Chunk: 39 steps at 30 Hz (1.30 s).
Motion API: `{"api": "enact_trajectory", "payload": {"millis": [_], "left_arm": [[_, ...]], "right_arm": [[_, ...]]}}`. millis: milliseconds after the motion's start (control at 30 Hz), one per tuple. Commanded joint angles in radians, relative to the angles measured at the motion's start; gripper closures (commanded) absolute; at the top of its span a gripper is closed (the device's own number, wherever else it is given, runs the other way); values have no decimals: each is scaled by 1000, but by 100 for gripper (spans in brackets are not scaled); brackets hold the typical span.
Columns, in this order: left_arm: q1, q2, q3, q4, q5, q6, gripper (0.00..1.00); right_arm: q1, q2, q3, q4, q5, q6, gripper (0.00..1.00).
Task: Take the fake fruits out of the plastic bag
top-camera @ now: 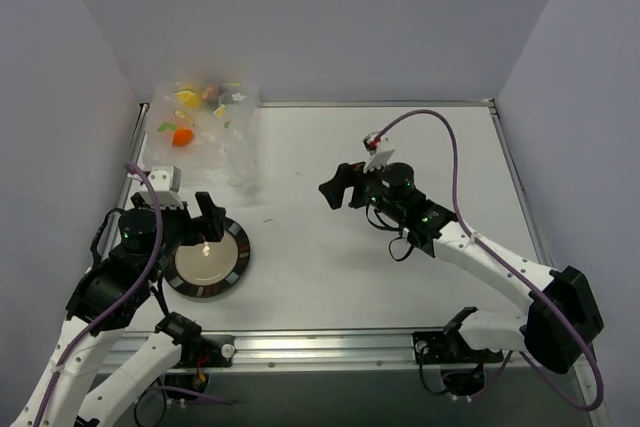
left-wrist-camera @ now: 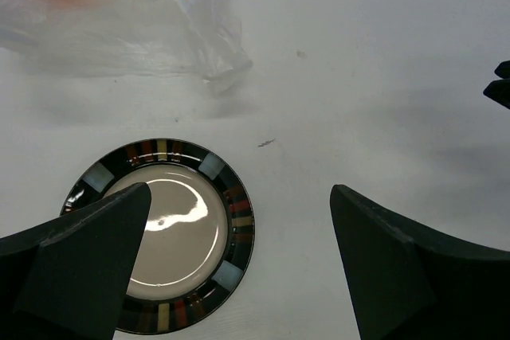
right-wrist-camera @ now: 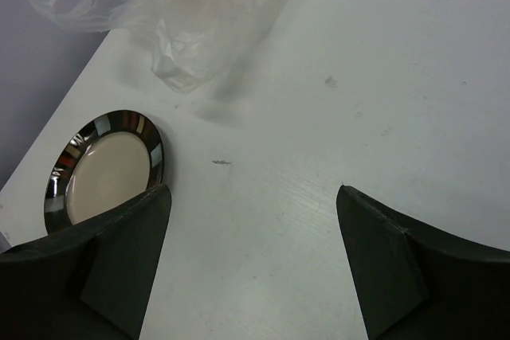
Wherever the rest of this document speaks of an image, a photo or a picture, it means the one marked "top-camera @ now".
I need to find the orange fake fruit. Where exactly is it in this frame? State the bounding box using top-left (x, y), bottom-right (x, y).
top-left (171, 128), bottom-right (194, 147)

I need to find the clear printed plastic bag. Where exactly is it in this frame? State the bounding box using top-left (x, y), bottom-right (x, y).
top-left (142, 81), bottom-right (261, 190)

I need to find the dark red fake fruit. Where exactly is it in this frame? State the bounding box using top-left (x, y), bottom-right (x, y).
top-left (202, 85), bottom-right (220, 103)

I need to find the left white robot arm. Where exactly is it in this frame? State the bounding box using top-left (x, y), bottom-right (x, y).
top-left (14, 192), bottom-right (233, 426)

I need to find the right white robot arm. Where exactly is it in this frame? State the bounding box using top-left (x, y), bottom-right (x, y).
top-left (318, 162), bottom-right (604, 374)

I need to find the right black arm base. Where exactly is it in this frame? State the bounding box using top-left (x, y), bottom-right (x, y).
top-left (412, 330), bottom-right (511, 403)

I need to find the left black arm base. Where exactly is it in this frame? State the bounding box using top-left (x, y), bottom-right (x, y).
top-left (132, 334), bottom-right (236, 418)

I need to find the black rimmed beige plate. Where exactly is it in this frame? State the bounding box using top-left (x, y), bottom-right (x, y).
top-left (163, 218), bottom-right (251, 299)

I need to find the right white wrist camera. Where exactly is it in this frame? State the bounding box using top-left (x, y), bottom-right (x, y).
top-left (363, 132), bottom-right (395, 173)

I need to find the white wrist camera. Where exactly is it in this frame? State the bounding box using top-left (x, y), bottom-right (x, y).
top-left (363, 132), bottom-right (395, 173)
top-left (147, 166), bottom-right (183, 210)

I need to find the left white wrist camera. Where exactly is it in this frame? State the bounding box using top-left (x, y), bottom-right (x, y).
top-left (147, 166), bottom-right (183, 210)

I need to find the aluminium table frame rail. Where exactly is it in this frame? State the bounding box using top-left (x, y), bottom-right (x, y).
top-left (114, 99), bottom-right (611, 427)

